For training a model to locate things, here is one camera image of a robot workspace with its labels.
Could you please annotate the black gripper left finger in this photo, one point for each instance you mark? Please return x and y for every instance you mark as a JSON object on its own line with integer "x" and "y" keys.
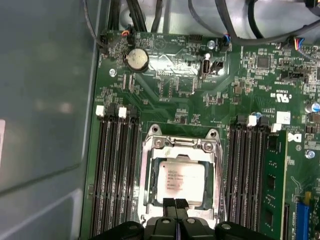
{"x": 162, "y": 230}

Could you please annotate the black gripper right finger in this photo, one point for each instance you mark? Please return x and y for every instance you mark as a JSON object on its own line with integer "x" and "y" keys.
{"x": 195, "y": 230}

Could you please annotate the silver CPU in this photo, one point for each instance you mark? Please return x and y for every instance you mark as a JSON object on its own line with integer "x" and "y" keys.
{"x": 180, "y": 175}

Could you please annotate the metal locking lever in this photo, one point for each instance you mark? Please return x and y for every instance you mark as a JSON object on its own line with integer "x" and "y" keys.
{"x": 220, "y": 175}

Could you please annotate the black RAM slot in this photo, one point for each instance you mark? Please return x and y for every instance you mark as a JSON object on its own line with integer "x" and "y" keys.
{"x": 110, "y": 175}
{"x": 121, "y": 175}
{"x": 132, "y": 175}
{"x": 99, "y": 175}
{"x": 232, "y": 175}
{"x": 243, "y": 175}
{"x": 255, "y": 175}

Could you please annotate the CPU socket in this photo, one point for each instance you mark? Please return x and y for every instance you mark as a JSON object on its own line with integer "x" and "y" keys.
{"x": 165, "y": 140}

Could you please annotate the blue expansion slot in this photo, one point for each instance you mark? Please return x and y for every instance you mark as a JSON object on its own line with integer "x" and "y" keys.
{"x": 302, "y": 220}

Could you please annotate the green RAM stick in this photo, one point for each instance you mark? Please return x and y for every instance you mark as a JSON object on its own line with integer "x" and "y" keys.
{"x": 273, "y": 187}

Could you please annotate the green motherboard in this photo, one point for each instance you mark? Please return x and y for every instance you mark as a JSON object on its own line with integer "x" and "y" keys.
{"x": 225, "y": 100}

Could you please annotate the internal USB port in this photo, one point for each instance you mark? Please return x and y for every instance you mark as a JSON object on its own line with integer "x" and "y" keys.
{"x": 205, "y": 67}

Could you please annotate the round coin battery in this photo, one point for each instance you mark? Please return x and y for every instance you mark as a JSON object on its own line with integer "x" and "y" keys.
{"x": 136, "y": 60}

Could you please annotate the black open PC case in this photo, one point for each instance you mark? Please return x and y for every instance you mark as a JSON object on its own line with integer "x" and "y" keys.
{"x": 45, "y": 100}

